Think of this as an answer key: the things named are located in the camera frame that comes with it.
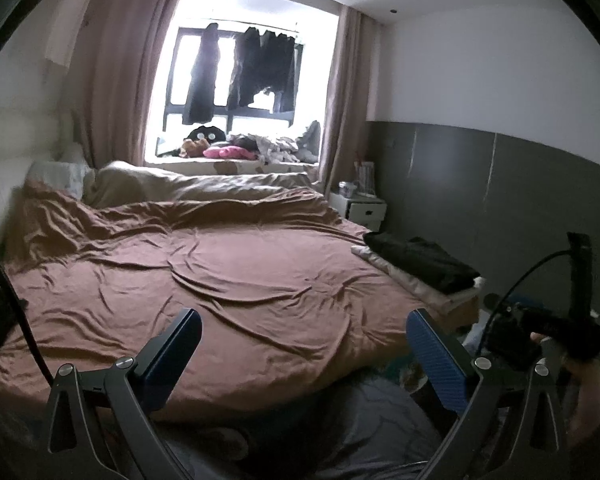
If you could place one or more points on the dark hanging trousers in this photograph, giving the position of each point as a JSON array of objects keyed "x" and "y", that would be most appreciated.
[{"x": 245, "y": 65}]

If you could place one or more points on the white padded headboard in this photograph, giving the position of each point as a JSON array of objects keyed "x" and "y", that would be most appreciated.
[{"x": 10, "y": 160}]

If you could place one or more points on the black button shirt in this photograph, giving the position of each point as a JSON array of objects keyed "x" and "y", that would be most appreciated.
[{"x": 425, "y": 260}]

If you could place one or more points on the white nightstand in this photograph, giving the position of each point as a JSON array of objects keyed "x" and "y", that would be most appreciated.
[{"x": 365, "y": 212}]

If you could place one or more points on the pile of light clothes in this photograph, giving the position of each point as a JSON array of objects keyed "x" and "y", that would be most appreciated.
[{"x": 280, "y": 149}]

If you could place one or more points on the white pillow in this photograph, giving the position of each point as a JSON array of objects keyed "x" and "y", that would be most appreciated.
[{"x": 60, "y": 175}]

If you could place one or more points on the grey plush toy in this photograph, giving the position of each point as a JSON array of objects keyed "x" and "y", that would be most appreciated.
[{"x": 310, "y": 140}]

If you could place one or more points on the small grey container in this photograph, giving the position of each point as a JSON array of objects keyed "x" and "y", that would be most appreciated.
[{"x": 347, "y": 188}]

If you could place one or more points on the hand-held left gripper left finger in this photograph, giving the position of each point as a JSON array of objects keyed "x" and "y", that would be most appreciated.
[{"x": 167, "y": 360}]

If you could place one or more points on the brown duvet with beige underside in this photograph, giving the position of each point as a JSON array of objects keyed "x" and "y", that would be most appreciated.
[{"x": 230, "y": 280}]

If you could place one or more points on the person's right hand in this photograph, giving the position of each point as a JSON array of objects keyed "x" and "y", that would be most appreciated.
[{"x": 587, "y": 385}]

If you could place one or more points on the person's right forearm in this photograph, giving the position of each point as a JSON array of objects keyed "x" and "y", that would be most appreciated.
[{"x": 587, "y": 430}]

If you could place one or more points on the pink window curtain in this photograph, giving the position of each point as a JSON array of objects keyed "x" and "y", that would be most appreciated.
[
  {"x": 347, "y": 100},
  {"x": 125, "y": 70}
]

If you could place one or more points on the dark hanging jacket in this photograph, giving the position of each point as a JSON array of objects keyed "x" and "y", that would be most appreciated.
[{"x": 200, "y": 75}]

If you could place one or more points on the dark hanging shirt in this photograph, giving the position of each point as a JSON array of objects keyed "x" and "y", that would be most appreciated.
[{"x": 280, "y": 65}]

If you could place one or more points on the black plush toy white eyes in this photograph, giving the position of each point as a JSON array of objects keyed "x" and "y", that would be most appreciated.
[{"x": 205, "y": 134}]

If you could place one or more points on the upright books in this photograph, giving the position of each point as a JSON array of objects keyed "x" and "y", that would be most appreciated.
[{"x": 366, "y": 177}]

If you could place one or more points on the brown plush toy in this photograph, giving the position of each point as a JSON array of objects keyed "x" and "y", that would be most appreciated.
[{"x": 192, "y": 148}]

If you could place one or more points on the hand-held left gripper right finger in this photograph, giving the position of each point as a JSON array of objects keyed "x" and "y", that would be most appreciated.
[{"x": 440, "y": 360}]

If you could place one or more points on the white wall box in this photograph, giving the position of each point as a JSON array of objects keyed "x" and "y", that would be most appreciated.
[{"x": 65, "y": 20}]

